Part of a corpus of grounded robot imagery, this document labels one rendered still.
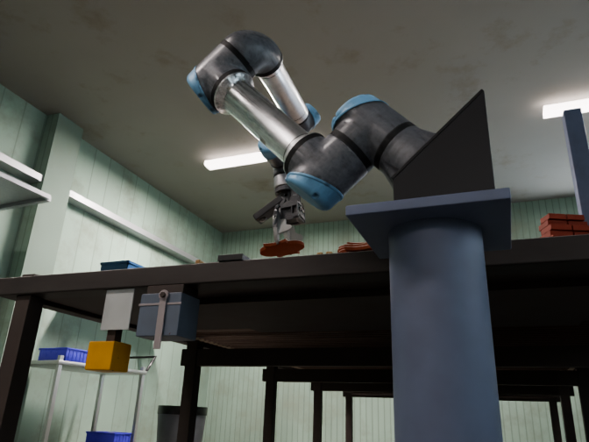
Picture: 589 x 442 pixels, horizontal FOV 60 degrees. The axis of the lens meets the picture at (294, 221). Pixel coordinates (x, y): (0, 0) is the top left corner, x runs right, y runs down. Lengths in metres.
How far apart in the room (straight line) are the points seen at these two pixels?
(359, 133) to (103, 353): 0.95
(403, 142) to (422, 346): 0.39
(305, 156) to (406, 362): 0.45
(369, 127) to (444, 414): 0.55
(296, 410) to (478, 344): 5.79
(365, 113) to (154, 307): 0.80
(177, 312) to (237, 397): 5.54
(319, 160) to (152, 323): 0.70
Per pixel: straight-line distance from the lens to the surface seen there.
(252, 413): 6.85
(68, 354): 4.26
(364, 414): 6.36
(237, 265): 1.41
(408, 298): 0.90
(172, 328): 1.45
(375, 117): 1.06
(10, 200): 4.17
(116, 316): 1.61
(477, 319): 0.90
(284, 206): 1.63
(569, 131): 3.65
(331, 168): 1.03
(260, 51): 1.33
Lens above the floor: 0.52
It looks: 21 degrees up
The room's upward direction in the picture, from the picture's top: 2 degrees clockwise
